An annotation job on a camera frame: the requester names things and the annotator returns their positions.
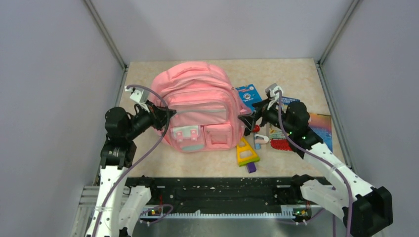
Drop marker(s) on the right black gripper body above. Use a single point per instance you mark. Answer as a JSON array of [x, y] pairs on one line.
[[271, 115]]

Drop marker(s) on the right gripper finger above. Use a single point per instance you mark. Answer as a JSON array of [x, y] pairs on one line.
[[259, 105], [248, 121]]

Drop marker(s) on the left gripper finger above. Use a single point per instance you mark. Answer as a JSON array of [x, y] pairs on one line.
[[165, 111], [159, 126]]

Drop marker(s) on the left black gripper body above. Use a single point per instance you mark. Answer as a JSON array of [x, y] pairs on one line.
[[152, 117]]

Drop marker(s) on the blue card game box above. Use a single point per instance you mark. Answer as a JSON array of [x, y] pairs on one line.
[[249, 95]]

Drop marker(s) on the pink student backpack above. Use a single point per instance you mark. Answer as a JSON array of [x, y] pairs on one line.
[[207, 107]]

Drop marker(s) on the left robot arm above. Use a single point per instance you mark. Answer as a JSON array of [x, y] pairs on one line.
[[112, 217]]

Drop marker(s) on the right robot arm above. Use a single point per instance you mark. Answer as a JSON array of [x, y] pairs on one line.
[[364, 209]]

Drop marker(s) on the red black stamp toy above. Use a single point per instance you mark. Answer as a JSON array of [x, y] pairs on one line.
[[256, 129]]

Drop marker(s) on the blue story book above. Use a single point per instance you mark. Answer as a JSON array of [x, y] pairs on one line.
[[285, 101]]

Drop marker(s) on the yellow green purple block toy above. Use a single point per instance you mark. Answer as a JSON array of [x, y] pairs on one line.
[[246, 156]]

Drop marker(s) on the red keyboard booklet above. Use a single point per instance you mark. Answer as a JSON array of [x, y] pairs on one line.
[[277, 139]]

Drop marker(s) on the colourful thin book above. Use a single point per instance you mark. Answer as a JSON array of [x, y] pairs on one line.
[[321, 124]]

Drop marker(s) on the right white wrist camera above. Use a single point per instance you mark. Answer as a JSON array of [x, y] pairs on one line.
[[273, 92]]

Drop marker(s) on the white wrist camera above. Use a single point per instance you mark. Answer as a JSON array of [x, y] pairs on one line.
[[138, 94], [273, 92]]

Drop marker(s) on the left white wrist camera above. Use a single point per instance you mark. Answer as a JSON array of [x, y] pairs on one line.
[[138, 94]]

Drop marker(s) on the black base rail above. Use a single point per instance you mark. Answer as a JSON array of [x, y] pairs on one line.
[[231, 195]]

